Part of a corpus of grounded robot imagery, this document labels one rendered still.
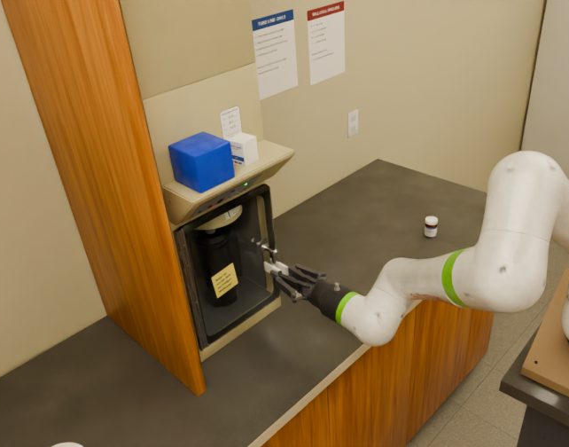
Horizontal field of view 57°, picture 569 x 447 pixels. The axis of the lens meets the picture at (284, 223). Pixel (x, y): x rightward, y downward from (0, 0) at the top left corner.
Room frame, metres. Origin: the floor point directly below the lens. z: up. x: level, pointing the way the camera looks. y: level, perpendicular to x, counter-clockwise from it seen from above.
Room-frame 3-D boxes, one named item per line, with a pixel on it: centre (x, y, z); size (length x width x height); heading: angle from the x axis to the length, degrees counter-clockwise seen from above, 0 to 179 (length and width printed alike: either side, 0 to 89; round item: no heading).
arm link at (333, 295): (1.04, -0.12, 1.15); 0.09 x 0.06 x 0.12; 132
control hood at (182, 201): (1.14, 0.11, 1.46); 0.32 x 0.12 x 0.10; 132
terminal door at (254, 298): (1.17, 0.15, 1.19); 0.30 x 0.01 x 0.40; 132
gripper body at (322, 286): (1.09, -0.07, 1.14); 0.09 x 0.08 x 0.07; 42
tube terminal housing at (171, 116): (1.27, 0.24, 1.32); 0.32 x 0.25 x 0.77; 132
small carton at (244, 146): (1.16, 0.08, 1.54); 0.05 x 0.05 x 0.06; 50
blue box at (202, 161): (1.08, 0.17, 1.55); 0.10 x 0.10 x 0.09; 42
